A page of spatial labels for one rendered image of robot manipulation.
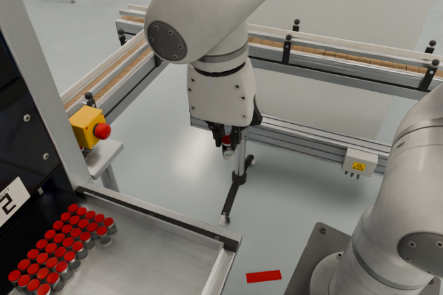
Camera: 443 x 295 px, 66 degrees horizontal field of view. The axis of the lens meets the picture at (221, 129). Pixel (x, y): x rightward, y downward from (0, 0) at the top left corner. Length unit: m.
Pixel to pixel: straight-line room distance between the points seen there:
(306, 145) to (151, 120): 1.25
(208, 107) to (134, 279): 0.38
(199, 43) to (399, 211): 0.26
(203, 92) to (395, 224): 0.29
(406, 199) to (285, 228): 1.48
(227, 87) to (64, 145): 0.44
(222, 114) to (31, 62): 0.36
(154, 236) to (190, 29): 0.53
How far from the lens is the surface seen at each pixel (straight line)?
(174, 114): 2.45
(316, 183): 2.06
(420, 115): 0.49
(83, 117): 0.85
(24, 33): 0.68
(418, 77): 1.28
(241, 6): 0.32
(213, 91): 0.49
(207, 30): 0.33
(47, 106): 0.74
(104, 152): 0.97
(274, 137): 1.54
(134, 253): 0.76
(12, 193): 0.75
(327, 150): 1.53
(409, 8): 1.83
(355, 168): 1.51
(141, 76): 1.20
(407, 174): 0.41
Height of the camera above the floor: 1.54
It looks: 42 degrees down
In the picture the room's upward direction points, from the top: straight up
